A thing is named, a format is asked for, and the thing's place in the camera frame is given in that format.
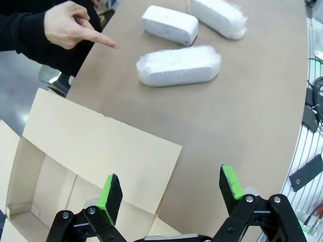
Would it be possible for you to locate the black rectangular plate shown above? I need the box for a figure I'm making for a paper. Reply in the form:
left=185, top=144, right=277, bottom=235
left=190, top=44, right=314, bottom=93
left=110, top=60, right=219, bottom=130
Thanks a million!
left=301, top=104, right=319, bottom=132
left=289, top=154, right=323, bottom=194

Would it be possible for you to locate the open brown cardboard box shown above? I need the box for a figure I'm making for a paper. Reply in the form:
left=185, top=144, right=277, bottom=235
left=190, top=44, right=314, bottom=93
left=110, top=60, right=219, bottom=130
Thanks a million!
left=0, top=88, right=183, bottom=242

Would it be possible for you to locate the coiled black cable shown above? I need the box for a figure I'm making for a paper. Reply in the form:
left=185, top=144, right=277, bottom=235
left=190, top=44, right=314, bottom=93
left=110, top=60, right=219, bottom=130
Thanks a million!
left=307, top=77, right=323, bottom=127

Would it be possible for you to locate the unwrapped white alarm clock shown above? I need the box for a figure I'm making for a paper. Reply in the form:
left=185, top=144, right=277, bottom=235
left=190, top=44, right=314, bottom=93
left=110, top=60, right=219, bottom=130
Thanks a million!
left=141, top=5, right=199, bottom=46

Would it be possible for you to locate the bubble-wrapped white clock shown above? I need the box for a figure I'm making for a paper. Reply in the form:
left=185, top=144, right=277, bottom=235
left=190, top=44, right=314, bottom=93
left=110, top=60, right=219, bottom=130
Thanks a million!
left=137, top=45, right=222, bottom=88
left=188, top=0, right=247, bottom=40

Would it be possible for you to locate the person's right hand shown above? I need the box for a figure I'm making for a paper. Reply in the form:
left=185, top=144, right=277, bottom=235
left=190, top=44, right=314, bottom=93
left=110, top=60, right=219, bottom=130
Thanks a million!
left=44, top=0, right=120, bottom=50

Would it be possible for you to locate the slotted aluminium base plate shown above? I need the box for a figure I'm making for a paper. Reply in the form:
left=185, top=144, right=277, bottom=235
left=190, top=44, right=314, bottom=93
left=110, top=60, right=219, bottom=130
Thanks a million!
left=280, top=17, right=323, bottom=242

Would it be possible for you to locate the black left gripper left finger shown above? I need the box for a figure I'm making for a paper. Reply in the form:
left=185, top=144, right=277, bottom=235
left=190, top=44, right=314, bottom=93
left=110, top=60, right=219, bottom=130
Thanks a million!
left=46, top=173, right=142, bottom=242

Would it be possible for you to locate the person's black jacket torso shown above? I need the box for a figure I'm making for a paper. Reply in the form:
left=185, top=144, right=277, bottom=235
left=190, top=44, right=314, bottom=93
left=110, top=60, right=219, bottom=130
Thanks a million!
left=0, top=0, right=103, bottom=77

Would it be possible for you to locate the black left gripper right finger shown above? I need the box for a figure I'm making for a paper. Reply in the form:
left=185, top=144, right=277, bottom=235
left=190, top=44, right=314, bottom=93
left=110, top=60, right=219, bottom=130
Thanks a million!
left=213, top=164, right=308, bottom=242

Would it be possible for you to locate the person's right forearm black sleeve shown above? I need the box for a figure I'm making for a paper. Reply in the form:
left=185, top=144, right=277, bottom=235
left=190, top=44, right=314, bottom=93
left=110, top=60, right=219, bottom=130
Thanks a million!
left=0, top=11, right=49, bottom=55

